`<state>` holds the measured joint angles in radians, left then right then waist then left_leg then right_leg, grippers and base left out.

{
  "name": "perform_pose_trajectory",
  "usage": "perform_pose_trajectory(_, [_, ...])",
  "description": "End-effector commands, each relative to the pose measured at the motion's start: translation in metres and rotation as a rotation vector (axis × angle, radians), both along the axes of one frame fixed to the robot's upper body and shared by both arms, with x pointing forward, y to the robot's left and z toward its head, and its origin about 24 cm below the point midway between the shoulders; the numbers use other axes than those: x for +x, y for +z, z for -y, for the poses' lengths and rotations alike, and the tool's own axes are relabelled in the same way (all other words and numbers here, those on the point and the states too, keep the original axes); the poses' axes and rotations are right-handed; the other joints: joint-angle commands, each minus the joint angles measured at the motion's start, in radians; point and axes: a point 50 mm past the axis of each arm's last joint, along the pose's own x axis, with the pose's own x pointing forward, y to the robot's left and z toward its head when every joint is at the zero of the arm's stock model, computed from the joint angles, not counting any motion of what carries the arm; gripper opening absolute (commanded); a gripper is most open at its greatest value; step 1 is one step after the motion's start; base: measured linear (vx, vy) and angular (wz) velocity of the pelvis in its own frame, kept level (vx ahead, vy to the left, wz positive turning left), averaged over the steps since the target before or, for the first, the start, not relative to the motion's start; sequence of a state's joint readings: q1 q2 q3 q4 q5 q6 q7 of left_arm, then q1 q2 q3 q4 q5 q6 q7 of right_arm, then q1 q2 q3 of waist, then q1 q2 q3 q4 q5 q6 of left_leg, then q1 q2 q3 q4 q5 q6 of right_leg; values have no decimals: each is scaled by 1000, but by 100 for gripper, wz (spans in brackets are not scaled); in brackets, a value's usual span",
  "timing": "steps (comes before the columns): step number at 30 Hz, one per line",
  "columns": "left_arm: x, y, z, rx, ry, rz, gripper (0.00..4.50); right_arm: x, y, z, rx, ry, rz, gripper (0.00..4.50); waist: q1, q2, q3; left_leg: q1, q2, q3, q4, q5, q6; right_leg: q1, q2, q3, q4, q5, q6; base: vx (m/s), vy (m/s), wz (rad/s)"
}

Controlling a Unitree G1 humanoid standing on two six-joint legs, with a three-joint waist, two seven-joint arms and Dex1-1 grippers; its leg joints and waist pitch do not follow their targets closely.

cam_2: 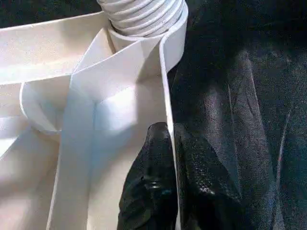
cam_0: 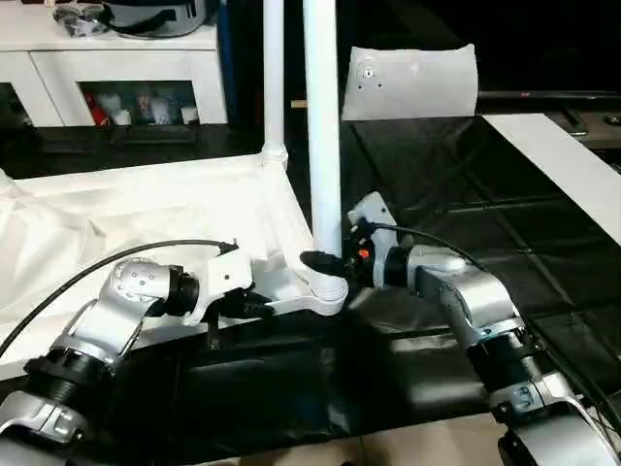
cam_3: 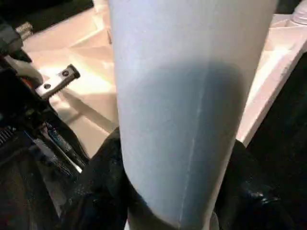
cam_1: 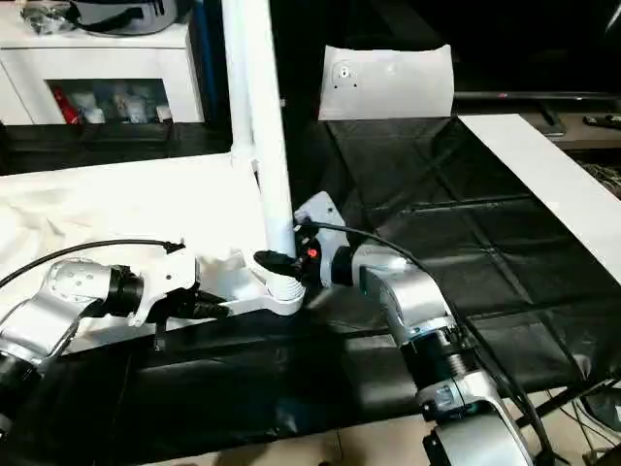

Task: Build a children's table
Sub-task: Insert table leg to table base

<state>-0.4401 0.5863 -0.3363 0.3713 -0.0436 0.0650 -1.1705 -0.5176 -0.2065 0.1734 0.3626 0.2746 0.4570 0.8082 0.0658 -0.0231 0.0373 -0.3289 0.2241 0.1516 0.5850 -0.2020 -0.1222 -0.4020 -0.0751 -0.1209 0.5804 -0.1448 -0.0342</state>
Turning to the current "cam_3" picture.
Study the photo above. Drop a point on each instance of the white plastic table leg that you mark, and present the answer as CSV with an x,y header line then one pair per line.
x,y
192,105

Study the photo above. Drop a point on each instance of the black work mat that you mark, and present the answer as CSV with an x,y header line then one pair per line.
x,y
283,143

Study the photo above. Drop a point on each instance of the white plastic table top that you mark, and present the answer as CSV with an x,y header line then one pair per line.
x,y
86,76

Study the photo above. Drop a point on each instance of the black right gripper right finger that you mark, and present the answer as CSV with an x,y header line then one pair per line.
x,y
254,196

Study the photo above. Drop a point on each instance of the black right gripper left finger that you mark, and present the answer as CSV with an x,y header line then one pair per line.
x,y
98,191

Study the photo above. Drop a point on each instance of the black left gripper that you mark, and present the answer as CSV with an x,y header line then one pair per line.
x,y
29,124

